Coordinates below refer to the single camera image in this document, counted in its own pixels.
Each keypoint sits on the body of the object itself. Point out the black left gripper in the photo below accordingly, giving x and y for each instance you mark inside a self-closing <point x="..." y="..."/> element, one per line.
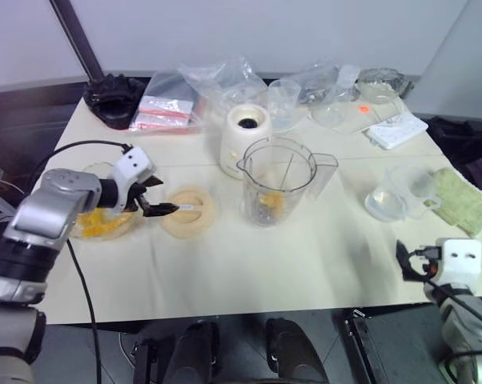
<point x="132" y="200"/>

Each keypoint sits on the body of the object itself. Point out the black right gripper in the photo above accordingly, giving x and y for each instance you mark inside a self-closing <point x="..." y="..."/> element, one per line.
<point x="427" y="266"/>

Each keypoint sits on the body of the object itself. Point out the small white spoon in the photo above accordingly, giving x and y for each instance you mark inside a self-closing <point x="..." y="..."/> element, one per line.
<point x="187" y="207"/>

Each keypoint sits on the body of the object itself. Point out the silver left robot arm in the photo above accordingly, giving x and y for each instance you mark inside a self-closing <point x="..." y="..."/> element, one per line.
<point x="41" y="216"/>

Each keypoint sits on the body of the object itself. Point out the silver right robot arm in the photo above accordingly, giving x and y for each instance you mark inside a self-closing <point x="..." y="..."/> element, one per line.
<point x="465" y="328"/>

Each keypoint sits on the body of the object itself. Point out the glass fruit dish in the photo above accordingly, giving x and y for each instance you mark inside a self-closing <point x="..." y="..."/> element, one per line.
<point x="105" y="234"/>

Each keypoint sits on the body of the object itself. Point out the cream round blender lid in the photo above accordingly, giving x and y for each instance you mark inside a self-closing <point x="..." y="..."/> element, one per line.
<point x="189" y="224"/>

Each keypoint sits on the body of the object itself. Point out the clear plastic measuring cup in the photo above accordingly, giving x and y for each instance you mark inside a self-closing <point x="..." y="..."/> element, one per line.
<point x="401" y="192"/>

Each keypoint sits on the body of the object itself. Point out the green cloth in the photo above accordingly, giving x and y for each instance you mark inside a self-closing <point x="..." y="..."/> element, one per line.
<point x="461" y="200"/>

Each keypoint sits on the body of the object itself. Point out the zip bag with red packs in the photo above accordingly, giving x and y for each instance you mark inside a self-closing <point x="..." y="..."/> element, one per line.
<point x="165" y="110"/>

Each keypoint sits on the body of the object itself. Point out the black crumpled glove holder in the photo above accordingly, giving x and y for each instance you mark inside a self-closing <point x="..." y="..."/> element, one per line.
<point x="113" y="100"/>

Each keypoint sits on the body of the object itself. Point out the cream blender base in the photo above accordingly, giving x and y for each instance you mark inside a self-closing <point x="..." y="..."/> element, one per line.
<point x="245" y="136"/>

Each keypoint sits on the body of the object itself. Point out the clear blender jar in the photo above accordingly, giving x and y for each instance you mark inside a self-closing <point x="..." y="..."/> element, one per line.
<point x="273" y="168"/>

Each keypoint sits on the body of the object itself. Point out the clear stirring rod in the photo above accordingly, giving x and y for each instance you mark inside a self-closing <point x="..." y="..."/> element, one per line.
<point x="287" y="172"/>

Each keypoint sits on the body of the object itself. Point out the black bag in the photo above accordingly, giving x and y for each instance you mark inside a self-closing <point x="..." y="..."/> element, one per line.
<point x="465" y="144"/>

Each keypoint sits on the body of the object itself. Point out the large clear plastic bag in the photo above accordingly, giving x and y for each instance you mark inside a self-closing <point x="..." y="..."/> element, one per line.
<point x="225" y="80"/>

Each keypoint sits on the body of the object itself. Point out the tall clear plastic cup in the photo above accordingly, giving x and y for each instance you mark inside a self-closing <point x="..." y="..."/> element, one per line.
<point x="283" y="104"/>

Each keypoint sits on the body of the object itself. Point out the clear lid with orange sticker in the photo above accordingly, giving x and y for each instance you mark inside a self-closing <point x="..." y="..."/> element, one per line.
<point x="345" y="114"/>

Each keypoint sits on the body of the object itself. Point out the dark slanted pole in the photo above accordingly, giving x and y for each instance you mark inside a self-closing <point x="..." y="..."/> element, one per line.
<point x="79" y="36"/>

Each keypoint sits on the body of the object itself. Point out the wrapped glass bowl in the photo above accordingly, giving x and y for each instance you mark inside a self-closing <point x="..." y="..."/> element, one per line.
<point x="381" y="86"/>

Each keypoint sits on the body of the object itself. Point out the clear bag with dark contents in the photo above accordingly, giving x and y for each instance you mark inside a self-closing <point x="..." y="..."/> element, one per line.
<point x="317" y="82"/>

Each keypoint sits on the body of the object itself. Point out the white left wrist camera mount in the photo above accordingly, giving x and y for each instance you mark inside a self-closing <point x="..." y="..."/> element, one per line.
<point x="132" y="168"/>

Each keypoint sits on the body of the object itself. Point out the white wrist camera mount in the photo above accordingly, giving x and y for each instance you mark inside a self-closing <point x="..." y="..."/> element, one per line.
<point x="132" y="168"/>
<point x="459" y="260"/>

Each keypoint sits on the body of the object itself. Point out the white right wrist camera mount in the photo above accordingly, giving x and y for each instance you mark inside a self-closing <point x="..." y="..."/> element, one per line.
<point x="459" y="260"/>

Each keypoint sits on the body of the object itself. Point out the black metal frame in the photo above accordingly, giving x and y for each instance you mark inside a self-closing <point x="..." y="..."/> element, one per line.
<point x="385" y="344"/>

